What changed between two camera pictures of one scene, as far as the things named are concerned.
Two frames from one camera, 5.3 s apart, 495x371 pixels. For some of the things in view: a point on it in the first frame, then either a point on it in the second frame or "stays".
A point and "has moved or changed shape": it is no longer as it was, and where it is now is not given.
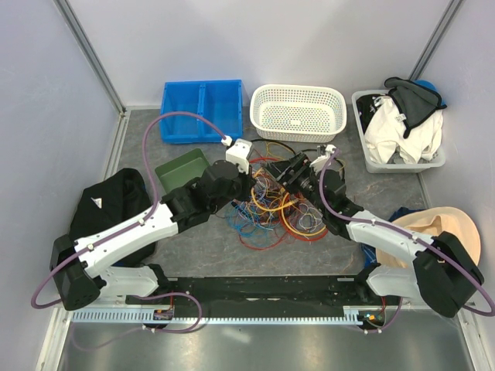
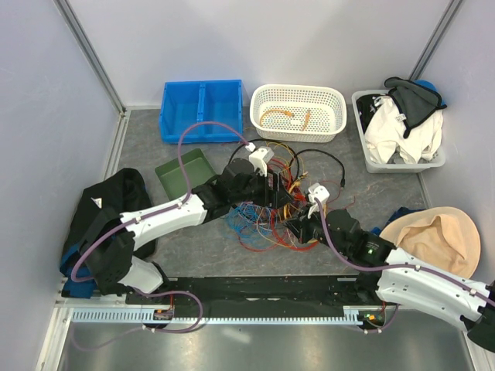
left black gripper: [248, 183] → [276, 198]
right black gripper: [281, 169] → [299, 226]
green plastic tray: [182, 171] stays
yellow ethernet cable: [322, 229] has moved or changed shape
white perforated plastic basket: [298, 113] stays
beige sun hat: [431, 222] stays
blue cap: [430, 86] stays
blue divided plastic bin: [220, 101] stays
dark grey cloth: [415, 102] stays
